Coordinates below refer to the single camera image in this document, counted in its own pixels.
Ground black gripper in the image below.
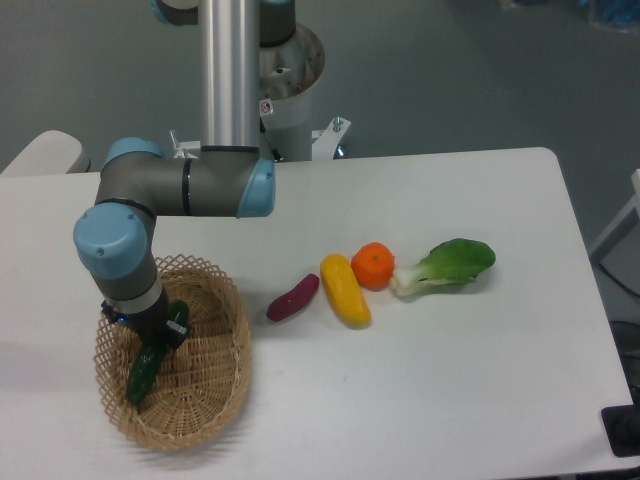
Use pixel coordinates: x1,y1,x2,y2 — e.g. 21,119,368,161
101,297,191,349

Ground dark green cucumber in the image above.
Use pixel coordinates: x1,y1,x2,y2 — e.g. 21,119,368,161
126,300,190,406

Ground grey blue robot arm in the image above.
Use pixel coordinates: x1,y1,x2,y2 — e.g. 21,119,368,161
73,1,296,348

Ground woven wicker basket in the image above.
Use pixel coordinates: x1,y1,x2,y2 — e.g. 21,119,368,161
94,254,251,450

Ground purple sweet potato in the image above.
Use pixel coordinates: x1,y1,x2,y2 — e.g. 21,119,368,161
266,273,320,322

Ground orange tangerine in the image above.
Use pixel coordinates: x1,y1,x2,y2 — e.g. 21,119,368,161
351,242,395,291

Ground green bok choy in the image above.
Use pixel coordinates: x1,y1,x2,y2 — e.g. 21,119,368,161
389,238,496,297

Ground black device at edge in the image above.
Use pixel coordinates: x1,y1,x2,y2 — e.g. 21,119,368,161
601,405,639,458

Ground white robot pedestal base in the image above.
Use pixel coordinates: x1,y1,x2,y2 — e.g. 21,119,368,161
196,3,341,162

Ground white furniture frame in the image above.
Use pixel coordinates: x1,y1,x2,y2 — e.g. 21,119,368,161
588,169,639,264

